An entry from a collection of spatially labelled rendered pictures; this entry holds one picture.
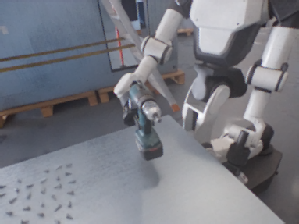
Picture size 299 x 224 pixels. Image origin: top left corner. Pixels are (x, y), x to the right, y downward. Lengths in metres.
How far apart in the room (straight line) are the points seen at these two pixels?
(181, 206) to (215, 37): 0.63
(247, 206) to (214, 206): 0.09
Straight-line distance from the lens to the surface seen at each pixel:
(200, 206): 0.65
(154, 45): 0.93
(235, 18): 0.84
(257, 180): 1.41
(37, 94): 2.76
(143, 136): 0.66
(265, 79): 0.86
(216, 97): 0.92
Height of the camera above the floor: 1.19
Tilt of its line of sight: 31 degrees down
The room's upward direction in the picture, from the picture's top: 6 degrees counter-clockwise
